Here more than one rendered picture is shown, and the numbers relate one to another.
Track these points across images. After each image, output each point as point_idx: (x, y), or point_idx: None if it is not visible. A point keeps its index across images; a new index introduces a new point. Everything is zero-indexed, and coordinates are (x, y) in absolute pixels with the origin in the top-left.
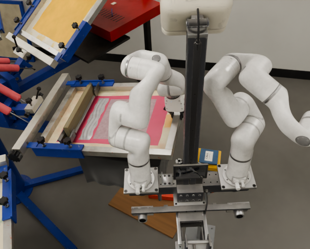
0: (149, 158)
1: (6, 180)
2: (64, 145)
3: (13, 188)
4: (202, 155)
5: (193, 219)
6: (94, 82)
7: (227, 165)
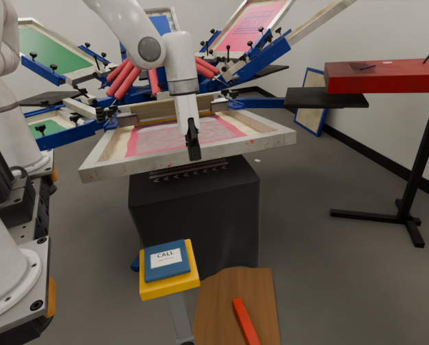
0: None
1: (76, 125)
2: (115, 122)
3: (69, 133)
4: (163, 248)
5: None
6: (232, 103)
7: (32, 251)
